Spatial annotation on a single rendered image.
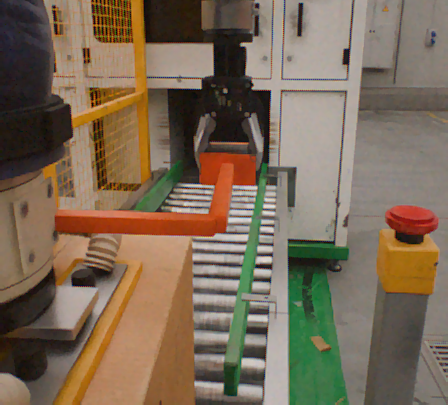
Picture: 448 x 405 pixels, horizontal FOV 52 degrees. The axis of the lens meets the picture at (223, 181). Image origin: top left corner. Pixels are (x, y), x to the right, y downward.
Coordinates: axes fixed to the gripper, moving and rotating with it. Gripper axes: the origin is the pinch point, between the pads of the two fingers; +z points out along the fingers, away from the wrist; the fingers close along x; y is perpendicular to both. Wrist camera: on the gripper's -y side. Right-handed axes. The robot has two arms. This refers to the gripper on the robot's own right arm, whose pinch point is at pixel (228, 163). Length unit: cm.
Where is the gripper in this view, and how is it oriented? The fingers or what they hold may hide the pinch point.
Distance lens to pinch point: 74.3
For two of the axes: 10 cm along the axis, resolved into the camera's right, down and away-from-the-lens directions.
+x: 10.0, 0.2, -0.6
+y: -0.6, 3.0, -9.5
